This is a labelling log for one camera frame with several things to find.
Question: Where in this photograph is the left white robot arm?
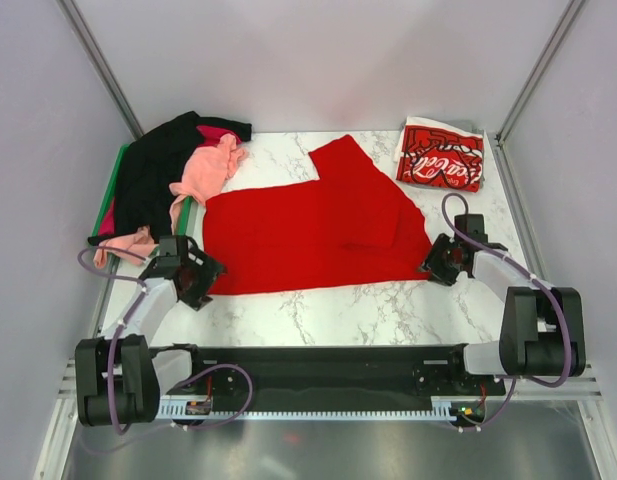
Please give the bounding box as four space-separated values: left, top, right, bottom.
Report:
74 235 227 434

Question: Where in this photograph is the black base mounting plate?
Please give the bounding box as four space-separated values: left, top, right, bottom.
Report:
171 345 505 411

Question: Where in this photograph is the right aluminium frame post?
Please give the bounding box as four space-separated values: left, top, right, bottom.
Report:
495 0 589 146

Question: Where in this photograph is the aluminium frame post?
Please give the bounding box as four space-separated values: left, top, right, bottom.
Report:
495 0 589 146
56 0 144 139

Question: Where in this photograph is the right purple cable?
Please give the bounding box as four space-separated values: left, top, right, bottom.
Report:
441 193 578 436

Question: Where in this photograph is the white slotted cable duct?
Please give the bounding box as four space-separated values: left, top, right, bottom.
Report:
155 396 484 422

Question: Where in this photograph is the salmon pink t-shirt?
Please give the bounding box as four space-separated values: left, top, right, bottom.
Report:
93 133 247 269

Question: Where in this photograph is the green plastic tray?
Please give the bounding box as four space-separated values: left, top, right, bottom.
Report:
87 142 193 246

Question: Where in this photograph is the black t-shirt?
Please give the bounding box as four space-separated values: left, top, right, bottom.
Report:
88 111 252 246

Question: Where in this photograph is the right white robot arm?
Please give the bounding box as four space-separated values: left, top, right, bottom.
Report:
420 213 587 394

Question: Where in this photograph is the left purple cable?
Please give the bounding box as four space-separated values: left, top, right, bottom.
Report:
76 247 254 456

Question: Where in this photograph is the aluminium extrusion rail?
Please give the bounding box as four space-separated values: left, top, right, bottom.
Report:
512 364 602 401

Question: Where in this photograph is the folded red Coca-Cola t-shirt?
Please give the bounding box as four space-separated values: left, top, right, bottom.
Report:
394 116 484 193

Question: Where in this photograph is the purple cable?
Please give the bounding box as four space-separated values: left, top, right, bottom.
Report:
441 193 578 436
76 247 254 456

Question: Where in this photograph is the magenta t-shirt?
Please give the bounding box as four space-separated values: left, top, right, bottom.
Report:
87 125 232 245

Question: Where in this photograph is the left aluminium frame post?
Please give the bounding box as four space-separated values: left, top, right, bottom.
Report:
56 0 144 139

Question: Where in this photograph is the plain red t-shirt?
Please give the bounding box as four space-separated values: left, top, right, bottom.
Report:
203 135 431 295

